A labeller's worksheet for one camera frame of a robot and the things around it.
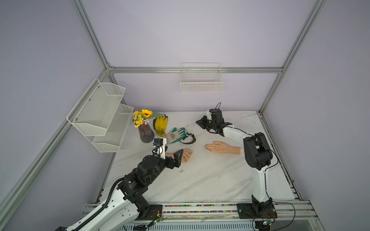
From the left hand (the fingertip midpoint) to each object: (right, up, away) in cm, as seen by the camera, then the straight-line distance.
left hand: (174, 150), depth 70 cm
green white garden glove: (-3, +5, +34) cm, 34 cm away
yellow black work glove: (-15, +13, +40) cm, 45 cm away
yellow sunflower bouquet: (-20, +17, +11) cm, 29 cm away
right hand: (+13, +14, +28) cm, 34 cm away
